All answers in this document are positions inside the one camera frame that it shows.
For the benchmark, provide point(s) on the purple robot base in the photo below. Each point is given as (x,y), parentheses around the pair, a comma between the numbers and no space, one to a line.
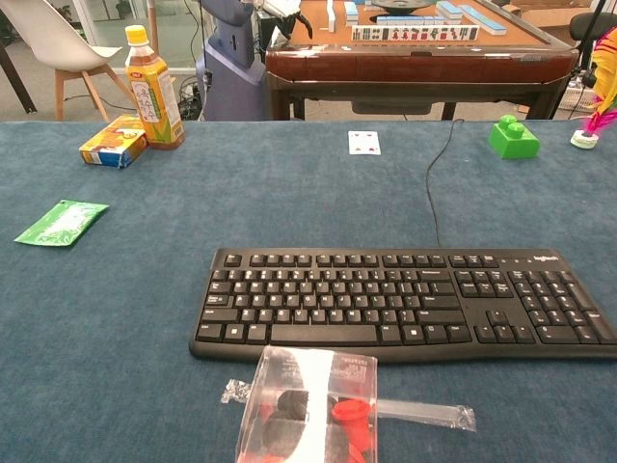
(231,72)

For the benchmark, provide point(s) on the black Logitech keyboard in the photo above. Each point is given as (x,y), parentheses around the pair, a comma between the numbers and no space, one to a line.
(337,308)

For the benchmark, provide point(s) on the white playing card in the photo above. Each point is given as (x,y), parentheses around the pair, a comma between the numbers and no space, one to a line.
(364,143)

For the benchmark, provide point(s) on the clear plastic box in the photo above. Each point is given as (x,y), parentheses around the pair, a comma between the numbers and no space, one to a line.
(308,410)

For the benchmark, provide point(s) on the blue table cloth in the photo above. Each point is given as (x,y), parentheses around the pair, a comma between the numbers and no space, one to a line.
(144,313)

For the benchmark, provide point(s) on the brown mahjong table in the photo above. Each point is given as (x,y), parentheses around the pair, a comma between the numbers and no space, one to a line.
(419,62)

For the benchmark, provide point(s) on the yellow tea bottle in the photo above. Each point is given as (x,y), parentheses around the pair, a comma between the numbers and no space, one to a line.
(153,91)

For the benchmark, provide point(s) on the yellow blue carton box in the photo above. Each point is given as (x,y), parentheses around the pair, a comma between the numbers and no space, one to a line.
(113,142)

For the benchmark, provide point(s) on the green toy building block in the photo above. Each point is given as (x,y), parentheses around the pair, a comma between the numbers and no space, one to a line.
(513,140)

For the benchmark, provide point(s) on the row of mahjong tiles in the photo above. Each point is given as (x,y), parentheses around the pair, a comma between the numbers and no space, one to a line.
(414,33)

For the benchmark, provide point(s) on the green sachet packet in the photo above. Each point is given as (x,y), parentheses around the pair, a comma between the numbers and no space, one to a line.
(62,223)

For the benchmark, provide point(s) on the white plastic basket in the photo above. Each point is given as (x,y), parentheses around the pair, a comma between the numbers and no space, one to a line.
(581,99)

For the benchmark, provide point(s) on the white chair with wooden legs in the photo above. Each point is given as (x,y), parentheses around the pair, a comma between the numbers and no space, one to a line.
(62,43)

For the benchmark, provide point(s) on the brown cardboard box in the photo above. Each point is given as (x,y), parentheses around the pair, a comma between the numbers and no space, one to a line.
(547,12)

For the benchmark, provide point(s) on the colourful feather shuttlecock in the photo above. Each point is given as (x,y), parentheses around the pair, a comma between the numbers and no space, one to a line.
(602,72)

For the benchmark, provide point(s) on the black round stool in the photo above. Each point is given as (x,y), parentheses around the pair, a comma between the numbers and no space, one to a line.
(590,26)

